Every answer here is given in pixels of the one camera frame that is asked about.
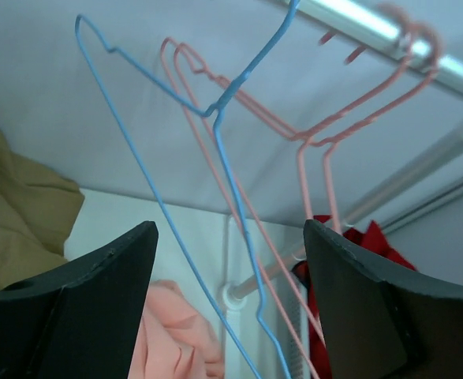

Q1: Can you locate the metal clothes rack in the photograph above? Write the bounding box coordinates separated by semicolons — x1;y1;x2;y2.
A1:
218;0;463;379

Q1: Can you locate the red garment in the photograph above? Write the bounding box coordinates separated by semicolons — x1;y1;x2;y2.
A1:
291;221;416;379

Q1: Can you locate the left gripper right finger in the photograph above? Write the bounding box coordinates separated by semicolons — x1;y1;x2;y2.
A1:
303;220;463;378

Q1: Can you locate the pink hanger middle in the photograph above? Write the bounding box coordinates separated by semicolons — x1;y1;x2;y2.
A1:
159;3;413;379

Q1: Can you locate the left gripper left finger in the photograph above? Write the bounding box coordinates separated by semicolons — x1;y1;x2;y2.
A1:
0;221;159;379

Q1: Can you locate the tan brown garment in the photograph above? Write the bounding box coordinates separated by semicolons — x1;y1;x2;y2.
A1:
0;131;84;290

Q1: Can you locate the pink hanger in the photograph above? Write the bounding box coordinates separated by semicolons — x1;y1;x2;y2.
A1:
173;19;441;379
159;3;413;379

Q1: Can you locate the pink hanger right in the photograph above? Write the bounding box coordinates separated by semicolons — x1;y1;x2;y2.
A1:
173;19;441;379

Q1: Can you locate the blue wire hanger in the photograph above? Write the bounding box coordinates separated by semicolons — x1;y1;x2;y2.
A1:
74;1;299;378

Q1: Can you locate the pink skirt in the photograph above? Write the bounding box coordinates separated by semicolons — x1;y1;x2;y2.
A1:
129;280;225;379

